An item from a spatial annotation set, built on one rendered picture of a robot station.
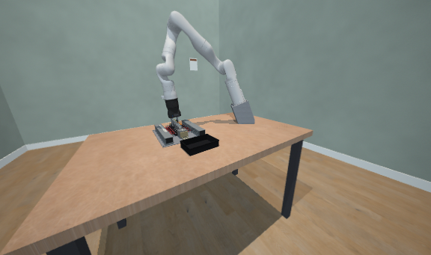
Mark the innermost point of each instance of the grey relay panel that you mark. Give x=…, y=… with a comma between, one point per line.
x=170, y=136

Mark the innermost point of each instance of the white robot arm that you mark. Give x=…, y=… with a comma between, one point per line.
x=177, y=23

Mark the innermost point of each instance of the black parts tray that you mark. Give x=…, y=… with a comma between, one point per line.
x=198, y=144

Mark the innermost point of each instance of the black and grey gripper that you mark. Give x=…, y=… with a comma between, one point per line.
x=172, y=104

